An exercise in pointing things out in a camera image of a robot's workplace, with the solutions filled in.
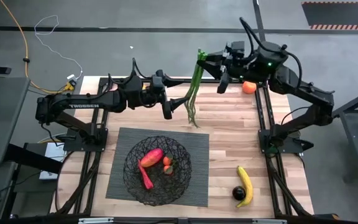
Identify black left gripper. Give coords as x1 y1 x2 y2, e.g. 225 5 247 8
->
149 70 192 121

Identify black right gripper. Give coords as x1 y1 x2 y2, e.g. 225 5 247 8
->
201 44 246 95

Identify green long bean bundle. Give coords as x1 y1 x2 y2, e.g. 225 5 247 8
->
184 48 208 128

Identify orange fruit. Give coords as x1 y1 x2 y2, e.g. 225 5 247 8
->
242 80 257 95

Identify tangerine pair with leaves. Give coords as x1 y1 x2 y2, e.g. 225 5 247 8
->
162 154 175 176

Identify red yellow mango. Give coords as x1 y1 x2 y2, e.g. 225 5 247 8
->
139 147 164 168

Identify grey woven placemat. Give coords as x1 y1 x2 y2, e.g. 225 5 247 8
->
105 126 210 208

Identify red chili pepper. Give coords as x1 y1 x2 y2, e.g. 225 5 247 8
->
137 159 154 190

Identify black wire basket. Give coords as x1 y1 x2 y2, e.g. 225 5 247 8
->
122 135 193 207

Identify yellow banana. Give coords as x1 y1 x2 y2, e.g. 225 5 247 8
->
236 166 254 208

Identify black plum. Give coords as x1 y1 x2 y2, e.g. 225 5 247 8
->
232 185 247 202

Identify black hazard striped floor mat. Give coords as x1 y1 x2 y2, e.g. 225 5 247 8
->
301 1 358 31

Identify white box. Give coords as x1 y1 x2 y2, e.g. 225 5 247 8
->
39 142 67 181

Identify black aluminium table frame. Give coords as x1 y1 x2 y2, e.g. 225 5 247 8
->
50 67 315 218

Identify white cable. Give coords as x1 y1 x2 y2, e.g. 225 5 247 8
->
34 14 84 81

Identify silver bracket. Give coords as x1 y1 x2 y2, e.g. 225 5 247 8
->
78 217 114 224
252 218 288 224

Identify yellow cable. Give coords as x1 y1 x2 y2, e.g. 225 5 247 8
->
0 0 76 95

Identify black camera rig stand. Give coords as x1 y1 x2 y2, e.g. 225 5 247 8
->
331 83 358 184

